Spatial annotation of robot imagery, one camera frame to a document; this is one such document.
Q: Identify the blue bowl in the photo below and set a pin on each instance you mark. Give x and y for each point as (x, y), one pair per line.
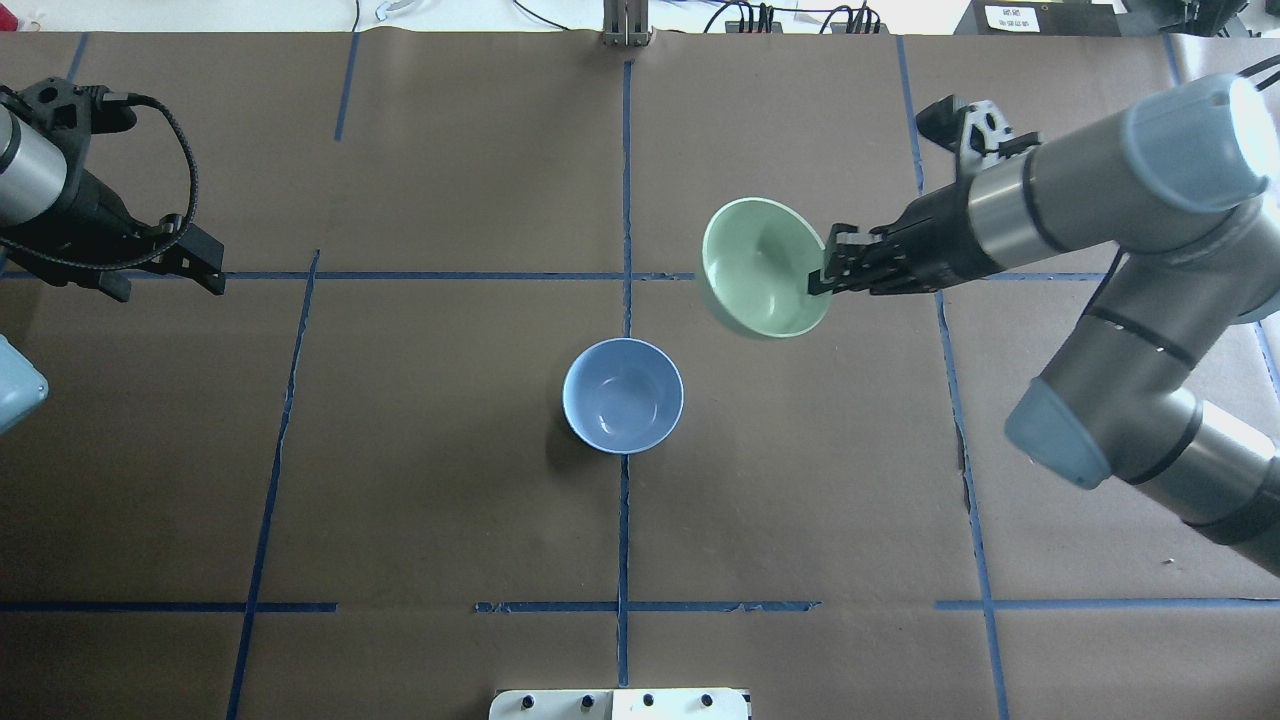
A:
(623, 396)

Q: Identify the black box with white label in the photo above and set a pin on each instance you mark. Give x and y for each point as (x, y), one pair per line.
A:
(1041, 18)

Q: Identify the black left camera mount bracket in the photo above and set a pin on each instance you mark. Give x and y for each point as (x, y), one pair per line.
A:
(70, 115)

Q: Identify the aluminium profile post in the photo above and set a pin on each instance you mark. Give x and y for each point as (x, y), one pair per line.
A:
(626, 23)

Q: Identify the white plate with black knobs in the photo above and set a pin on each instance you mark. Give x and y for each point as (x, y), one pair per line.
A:
(623, 703)

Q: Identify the green bowl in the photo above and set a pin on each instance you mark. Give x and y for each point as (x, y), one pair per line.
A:
(755, 261)

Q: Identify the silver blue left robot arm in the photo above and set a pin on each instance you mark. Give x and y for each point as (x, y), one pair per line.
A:
(37, 175)

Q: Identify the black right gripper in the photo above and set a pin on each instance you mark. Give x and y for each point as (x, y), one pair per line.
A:
(935, 236)

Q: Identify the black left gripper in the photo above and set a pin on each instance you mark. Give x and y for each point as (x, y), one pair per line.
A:
(88, 212)

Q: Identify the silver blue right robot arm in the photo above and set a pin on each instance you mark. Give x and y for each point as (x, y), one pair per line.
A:
(1180, 182)

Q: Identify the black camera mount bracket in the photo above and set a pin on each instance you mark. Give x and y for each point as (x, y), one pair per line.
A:
(977, 134)
(70, 115)

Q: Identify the black power strip with cables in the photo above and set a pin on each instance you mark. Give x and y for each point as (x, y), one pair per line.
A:
(762, 18)

